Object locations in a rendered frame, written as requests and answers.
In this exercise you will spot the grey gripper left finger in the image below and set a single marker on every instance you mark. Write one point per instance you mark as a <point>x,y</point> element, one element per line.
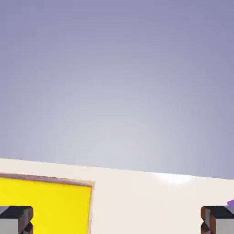
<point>12,219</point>

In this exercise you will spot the small purple cube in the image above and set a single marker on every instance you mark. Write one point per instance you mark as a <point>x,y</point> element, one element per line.
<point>231,203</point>

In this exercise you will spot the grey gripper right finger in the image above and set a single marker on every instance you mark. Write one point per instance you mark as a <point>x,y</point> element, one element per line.
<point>219,219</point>

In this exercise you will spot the large yellow box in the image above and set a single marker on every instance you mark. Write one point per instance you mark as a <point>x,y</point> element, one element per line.
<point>54,204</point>

